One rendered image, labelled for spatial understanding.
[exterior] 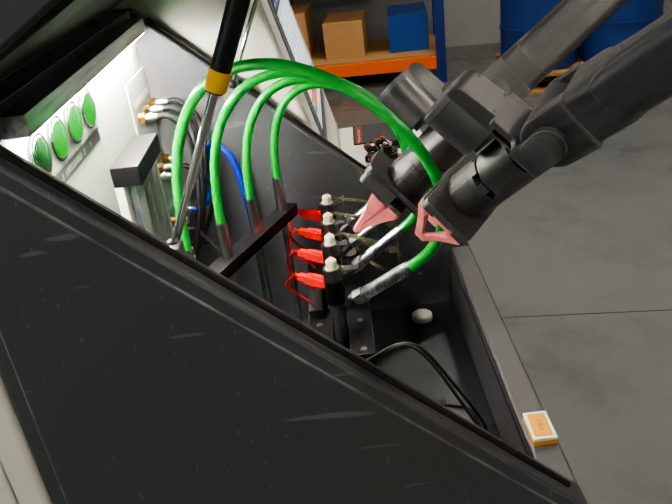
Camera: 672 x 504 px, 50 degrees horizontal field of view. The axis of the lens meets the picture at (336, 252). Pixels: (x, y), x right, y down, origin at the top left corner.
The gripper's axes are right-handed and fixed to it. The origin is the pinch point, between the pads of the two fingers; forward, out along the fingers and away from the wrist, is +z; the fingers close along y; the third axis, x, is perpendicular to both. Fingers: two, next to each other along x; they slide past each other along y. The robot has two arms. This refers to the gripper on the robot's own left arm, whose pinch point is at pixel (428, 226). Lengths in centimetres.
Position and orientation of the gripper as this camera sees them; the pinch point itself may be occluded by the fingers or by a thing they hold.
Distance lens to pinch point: 88.8
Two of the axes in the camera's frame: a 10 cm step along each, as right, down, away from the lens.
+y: -5.8, 6.1, -5.4
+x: 7.1, 7.0, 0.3
